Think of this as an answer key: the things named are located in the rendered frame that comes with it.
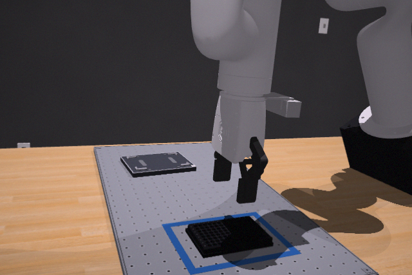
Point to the blue tape outline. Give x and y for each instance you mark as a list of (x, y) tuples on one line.
[(188, 263)]

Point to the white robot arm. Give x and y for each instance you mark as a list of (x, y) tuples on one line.
[(242, 35)]

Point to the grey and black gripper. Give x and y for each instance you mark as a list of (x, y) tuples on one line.
[(239, 130)]

